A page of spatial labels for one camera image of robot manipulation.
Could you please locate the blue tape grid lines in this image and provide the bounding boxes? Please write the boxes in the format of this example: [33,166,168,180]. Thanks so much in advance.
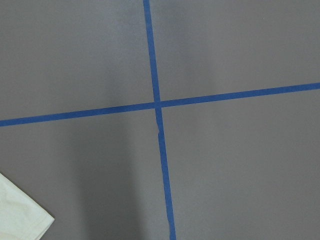
[0,0,320,240]

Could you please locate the cream long-sleeve printed shirt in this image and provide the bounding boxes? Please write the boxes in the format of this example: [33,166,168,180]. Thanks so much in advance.
[0,175,55,240]

